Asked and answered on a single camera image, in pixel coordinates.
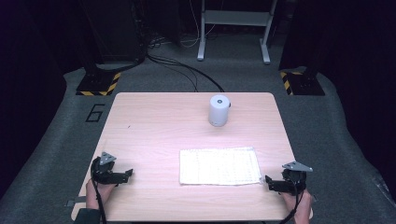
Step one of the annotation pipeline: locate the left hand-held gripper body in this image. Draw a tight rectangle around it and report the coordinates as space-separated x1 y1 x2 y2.
91 151 125 186

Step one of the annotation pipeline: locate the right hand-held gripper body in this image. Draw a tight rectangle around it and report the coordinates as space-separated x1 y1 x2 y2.
281 161 314 196

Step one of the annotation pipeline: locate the white floor cable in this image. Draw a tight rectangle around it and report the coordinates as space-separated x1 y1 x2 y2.
179 0 217 49

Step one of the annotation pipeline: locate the person's right hand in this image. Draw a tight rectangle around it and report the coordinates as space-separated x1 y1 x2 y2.
281 189 313 224

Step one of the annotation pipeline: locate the white metal stand frame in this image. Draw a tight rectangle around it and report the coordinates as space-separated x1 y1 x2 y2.
196 0 279 65

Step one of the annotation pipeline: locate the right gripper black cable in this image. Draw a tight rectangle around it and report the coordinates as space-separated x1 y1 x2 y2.
278 178 305 224

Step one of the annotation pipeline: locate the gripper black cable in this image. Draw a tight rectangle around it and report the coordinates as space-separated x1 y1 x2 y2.
278 178 305 224
91 157 107 224

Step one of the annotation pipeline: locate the black floor cable bundle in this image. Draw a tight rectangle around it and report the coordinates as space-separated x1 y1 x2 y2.
146 53 225 93

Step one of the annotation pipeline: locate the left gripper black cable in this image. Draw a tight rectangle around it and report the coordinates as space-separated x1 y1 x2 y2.
91 157 107 224

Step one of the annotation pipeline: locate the person's left hand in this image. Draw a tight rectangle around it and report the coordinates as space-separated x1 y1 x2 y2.
86 180 117 210

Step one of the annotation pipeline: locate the black hazard-striped stand base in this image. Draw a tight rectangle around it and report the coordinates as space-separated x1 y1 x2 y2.
75 70 121 97
279 70 326 96

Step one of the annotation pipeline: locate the black cabinet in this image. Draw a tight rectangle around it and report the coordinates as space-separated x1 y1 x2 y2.
83 0 148 63

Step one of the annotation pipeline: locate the dark curtain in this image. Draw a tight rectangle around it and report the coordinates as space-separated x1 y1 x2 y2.
278 0 396 200
0 0 92 200

